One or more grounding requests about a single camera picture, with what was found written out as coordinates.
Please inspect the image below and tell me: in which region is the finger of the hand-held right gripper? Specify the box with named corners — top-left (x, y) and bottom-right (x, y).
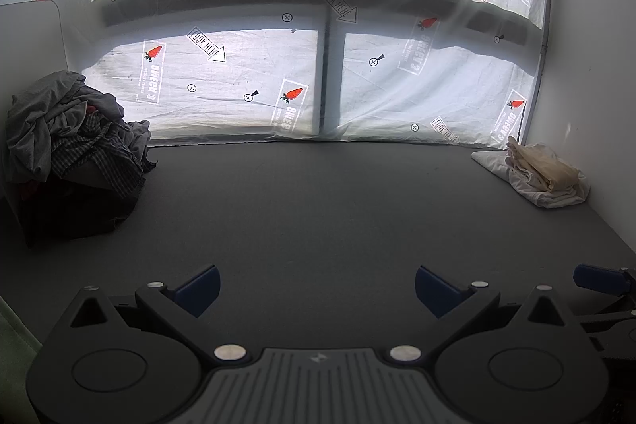
top-left (573, 262), bottom-right (636, 335)

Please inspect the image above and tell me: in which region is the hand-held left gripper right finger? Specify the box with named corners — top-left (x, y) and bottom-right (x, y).
top-left (388, 265), bottom-right (582, 365)

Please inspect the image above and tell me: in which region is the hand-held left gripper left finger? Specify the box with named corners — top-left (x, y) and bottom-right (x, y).
top-left (64, 264), bottom-right (249, 366)

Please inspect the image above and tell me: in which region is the white folded garment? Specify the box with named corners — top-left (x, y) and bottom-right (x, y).
top-left (471, 146), bottom-right (592, 209)

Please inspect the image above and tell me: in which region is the beige folded garment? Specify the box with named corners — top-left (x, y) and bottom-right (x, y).
top-left (506, 136), bottom-right (582, 194)

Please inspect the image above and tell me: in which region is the dark crumpled garment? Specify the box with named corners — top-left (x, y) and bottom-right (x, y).
top-left (19, 118), bottom-right (160, 248)

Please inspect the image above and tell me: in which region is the plaid shirt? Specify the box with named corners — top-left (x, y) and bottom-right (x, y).
top-left (50, 111), bottom-right (151, 199)

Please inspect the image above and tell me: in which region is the green cloth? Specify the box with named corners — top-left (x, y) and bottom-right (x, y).
top-left (0, 295), bottom-right (44, 424)

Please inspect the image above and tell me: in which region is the carrot printed translucent curtain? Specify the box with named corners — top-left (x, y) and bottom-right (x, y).
top-left (0, 0), bottom-right (555, 151)

